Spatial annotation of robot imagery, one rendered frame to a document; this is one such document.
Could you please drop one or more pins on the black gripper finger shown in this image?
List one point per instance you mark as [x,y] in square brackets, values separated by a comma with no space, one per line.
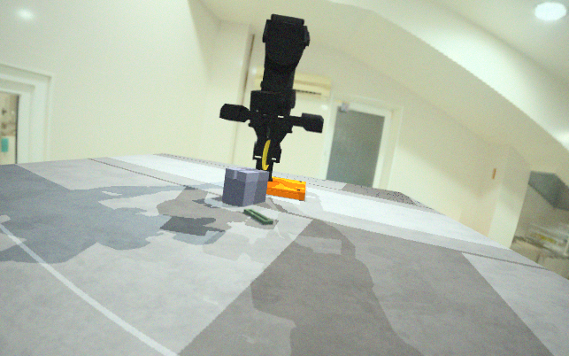
[277,136]
[262,134]

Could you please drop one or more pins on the gold coin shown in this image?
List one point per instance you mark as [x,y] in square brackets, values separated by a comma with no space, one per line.
[264,165]

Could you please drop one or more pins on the dark green grooved bar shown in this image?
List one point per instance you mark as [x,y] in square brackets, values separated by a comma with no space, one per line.
[258,217]

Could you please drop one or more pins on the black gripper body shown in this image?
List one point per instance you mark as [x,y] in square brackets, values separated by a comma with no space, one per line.
[309,121]

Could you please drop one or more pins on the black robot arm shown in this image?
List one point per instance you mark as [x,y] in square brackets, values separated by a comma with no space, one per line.
[285,39]

